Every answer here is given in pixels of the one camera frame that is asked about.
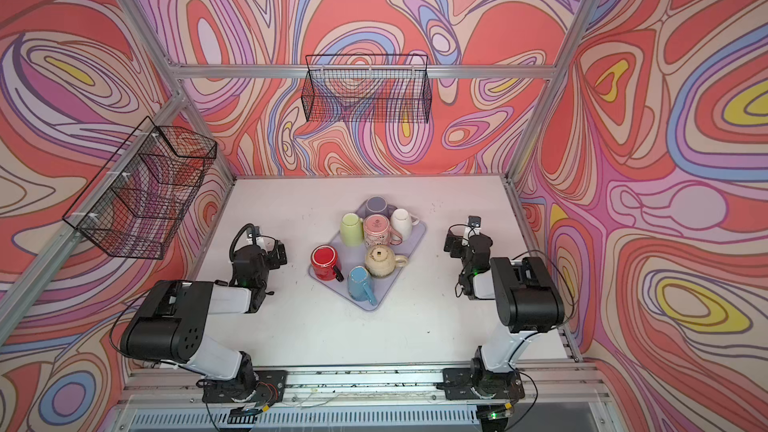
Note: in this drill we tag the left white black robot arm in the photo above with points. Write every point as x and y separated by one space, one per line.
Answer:
169 326

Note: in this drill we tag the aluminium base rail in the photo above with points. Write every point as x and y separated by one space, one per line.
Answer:
547 396

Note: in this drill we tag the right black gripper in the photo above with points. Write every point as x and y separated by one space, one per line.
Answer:
466 284

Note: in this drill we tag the purple mug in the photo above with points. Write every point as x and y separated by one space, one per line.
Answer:
377 205

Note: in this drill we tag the red mug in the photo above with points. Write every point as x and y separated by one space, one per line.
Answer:
326 264

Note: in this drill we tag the white mug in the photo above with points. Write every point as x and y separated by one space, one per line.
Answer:
403 222

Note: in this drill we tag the pink patterned mug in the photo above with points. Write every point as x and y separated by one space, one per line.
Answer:
378 231

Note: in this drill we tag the lavender plastic tray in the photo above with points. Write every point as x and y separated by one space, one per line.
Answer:
351 257

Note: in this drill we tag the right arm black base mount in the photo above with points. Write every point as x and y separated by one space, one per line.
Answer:
469 384

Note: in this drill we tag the light green mug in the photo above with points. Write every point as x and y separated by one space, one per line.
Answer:
352 230

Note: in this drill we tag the light blue mug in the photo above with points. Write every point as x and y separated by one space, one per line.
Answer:
360 286

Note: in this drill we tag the black wire basket back wall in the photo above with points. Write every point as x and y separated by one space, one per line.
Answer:
367 88

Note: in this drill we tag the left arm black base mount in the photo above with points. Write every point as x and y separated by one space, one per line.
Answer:
266 388

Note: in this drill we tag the black wire basket left wall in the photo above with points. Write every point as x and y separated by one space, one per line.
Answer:
147 197

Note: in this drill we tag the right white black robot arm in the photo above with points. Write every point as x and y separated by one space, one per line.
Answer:
528 305

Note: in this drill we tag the black wire basket wall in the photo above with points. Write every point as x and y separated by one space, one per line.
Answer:
367 88
147 197

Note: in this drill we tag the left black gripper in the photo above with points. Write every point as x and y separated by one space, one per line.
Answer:
258 291

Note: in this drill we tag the beige speckled mug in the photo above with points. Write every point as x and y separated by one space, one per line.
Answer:
381 261

